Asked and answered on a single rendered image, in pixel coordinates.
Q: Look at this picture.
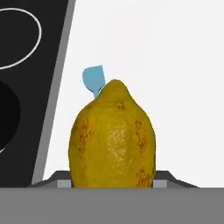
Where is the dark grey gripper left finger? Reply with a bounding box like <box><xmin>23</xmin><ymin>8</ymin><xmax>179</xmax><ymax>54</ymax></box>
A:
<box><xmin>27</xmin><ymin>170</ymin><xmax>73</xmax><ymax>189</ymax></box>

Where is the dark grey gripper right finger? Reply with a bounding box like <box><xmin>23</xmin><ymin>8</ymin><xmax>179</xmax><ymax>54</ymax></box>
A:
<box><xmin>151</xmin><ymin>170</ymin><xmax>200</xmax><ymax>189</ymax></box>

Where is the yellow lemon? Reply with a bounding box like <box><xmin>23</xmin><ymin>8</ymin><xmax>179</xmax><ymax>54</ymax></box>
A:
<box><xmin>67</xmin><ymin>79</ymin><xmax>157</xmax><ymax>189</ymax></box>

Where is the black pot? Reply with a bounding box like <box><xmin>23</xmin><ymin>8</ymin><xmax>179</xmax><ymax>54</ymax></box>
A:
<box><xmin>0</xmin><ymin>80</ymin><xmax>22</xmax><ymax>153</ymax></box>

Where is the light blue spatula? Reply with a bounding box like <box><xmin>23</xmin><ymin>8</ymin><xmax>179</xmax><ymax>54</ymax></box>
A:
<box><xmin>81</xmin><ymin>65</ymin><xmax>107</xmax><ymax>100</ymax></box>

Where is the black hob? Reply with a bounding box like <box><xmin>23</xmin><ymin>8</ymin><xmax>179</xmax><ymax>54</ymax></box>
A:
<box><xmin>0</xmin><ymin>0</ymin><xmax>77</xmax><ymax>188</ymax></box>

